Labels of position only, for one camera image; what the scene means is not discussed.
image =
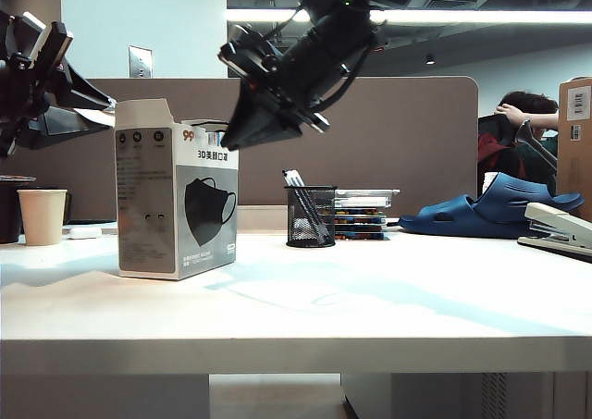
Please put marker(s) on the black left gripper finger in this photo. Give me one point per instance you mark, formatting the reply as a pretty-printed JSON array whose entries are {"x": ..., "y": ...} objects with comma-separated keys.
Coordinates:
[
  {"x": 78, "y": 90},
  {"x": 55, "y": 127}
]

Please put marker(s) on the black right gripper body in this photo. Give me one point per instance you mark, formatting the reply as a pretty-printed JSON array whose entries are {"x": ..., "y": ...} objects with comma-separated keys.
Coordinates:
[{"x": 324, "y": 58}]

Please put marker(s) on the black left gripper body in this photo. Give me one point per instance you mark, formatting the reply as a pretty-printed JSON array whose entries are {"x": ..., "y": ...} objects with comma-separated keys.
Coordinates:
[{"x": 46, "y": 58}]

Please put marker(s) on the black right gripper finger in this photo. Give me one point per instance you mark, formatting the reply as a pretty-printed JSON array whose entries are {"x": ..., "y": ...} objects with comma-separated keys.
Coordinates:
[{"x": 259, "y": 125}]

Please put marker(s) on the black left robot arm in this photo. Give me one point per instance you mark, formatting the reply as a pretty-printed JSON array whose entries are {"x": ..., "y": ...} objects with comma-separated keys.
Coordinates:
[{"x": 14, "y": 90}]

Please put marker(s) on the white grey mask box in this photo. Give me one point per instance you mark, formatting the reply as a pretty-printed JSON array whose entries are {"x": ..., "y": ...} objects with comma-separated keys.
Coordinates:
[{"x": 148, "y": 215}]

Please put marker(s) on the brown cardboard box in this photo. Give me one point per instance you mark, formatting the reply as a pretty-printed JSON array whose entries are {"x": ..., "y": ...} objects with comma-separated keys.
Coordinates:
[{"x": 575, "y": 169}]

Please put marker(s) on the white rounded object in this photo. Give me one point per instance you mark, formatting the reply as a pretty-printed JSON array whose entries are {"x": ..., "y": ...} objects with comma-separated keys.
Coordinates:
[{"x": 99, "y": 118}]

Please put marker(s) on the pens in holder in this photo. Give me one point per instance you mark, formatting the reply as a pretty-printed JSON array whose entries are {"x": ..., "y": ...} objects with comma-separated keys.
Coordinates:
[{"x": 287, "y": 177}]

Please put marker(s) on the black pen clear cap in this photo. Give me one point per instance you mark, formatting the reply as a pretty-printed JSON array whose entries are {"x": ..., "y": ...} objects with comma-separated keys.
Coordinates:
[
  {"x": 299, "y": 177},
  {"x": 293, "y": 177}
]

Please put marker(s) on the beige paper cup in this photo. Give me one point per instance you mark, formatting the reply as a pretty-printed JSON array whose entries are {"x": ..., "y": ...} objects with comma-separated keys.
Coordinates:
[{"x": 41, "y": 218}]

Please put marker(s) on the black cylindrical container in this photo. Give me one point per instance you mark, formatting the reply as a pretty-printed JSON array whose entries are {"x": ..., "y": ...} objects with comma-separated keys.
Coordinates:
[{"x": 9, "y": 211}]

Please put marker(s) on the brown desk partition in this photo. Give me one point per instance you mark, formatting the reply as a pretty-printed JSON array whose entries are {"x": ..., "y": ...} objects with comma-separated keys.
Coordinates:
[{"x": 393, "y": 137}]

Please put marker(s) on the black mesh pen holder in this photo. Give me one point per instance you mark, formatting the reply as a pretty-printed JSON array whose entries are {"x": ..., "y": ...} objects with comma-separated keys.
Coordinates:
[{"x": 310, "y": 220}]

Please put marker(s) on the colourful teal-edged card tray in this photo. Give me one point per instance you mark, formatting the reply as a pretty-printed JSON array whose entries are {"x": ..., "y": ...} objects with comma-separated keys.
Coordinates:
[
  {"x": 361, "y": 213},
  {"x": 361, "y": 224},
  {"x": 361, "y": 235}
]

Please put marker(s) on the red jacket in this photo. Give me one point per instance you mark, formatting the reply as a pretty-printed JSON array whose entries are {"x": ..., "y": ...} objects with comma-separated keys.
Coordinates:
[{"x": 492, "y": 151}]

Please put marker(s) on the small white carton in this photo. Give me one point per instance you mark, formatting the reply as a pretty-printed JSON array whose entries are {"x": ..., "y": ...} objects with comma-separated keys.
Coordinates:
[{"x": 489, "y": 181}]

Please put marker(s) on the background person black hair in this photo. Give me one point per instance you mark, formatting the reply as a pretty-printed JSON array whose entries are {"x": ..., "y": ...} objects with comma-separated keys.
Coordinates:
[{"x": 532, "y": 107}]

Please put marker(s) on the dark blue rubber slipper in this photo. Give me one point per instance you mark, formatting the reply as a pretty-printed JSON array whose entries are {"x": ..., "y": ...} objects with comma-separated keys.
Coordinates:
[{"x": 485, "y": 211}]

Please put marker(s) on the black jointed stand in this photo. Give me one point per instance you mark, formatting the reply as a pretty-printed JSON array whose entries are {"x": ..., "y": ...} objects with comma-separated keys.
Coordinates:
[{"x": 536, "y": 148}]

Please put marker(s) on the beige metal stapler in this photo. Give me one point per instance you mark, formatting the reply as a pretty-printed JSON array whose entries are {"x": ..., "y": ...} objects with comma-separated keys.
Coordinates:
[{"x": 559, "y": 220}]

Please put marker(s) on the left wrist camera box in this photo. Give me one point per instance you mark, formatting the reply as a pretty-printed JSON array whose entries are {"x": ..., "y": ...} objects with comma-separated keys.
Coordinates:
[{"x": 34, "y": 21}]

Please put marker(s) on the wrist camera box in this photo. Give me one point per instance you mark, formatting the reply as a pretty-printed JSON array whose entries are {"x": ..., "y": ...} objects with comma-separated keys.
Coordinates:
[
  {"x": 245, "y": 51},
  {"x": 34, "y": 21}
]

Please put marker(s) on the silver wall switch plate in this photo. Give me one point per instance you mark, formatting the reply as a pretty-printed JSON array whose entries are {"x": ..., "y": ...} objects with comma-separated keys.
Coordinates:
[{"x": 140, "y": 62}]

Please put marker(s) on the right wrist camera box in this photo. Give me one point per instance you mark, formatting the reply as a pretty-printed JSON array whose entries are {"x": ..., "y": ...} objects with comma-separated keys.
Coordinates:
[{"x": 245, "y": 51}]

